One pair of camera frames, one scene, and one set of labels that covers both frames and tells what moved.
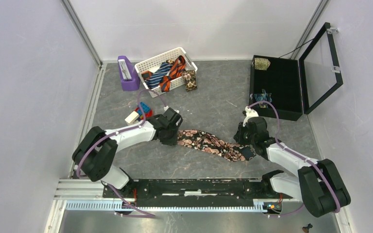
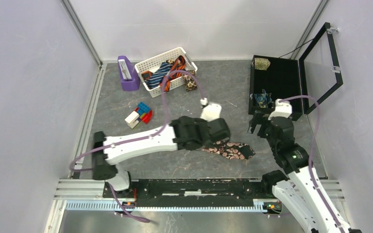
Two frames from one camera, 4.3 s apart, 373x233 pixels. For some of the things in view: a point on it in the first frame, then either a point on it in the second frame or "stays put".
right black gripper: x=238 y=136 → x=255 y=120
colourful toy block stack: x=136 y=116 stays put
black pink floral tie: x=207 y=142 stays put
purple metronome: x=130 y=78 stays put
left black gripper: x=173 y=141 → x=210 y=145
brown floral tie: x=190 y=79 stays put
